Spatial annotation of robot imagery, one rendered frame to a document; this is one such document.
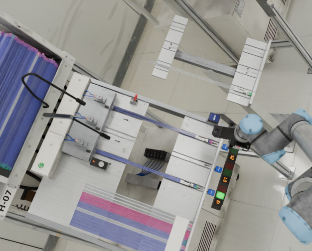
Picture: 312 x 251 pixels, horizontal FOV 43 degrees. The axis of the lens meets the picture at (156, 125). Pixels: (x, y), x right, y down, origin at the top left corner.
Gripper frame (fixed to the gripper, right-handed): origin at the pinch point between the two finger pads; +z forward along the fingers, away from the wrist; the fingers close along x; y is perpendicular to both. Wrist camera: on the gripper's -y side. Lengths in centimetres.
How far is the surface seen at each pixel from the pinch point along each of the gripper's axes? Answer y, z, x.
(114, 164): -45, 9, -25
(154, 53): -72, 173, 110
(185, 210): -7.9, 10.0, -33.0
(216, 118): -8.2, 5.2, 10.9
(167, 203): -16.4, 9.9, -33.1
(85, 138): -60, 3, -19
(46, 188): -70, 9, -45
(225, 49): -13, 72, 82
